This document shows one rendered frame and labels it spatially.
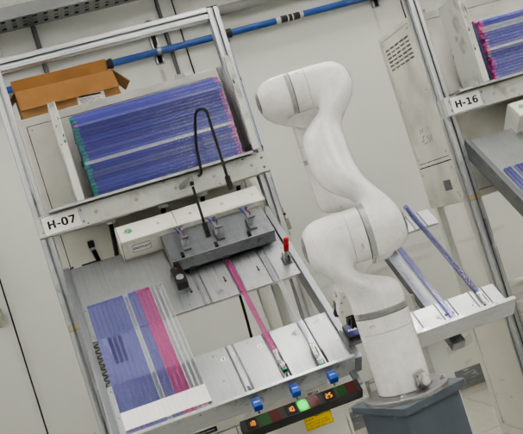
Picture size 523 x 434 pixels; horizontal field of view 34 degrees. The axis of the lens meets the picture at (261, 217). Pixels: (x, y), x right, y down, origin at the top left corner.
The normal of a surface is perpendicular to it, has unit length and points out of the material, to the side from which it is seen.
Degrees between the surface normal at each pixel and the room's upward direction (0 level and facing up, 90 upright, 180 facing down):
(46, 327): 90
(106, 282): 43
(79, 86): 75
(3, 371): 90
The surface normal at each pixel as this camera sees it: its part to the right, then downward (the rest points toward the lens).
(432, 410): 0.51, -0.17
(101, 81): 0.18, -0.33
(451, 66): 0.21, -0.07
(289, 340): -0.08, -0.75
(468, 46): -0.93, 0.29
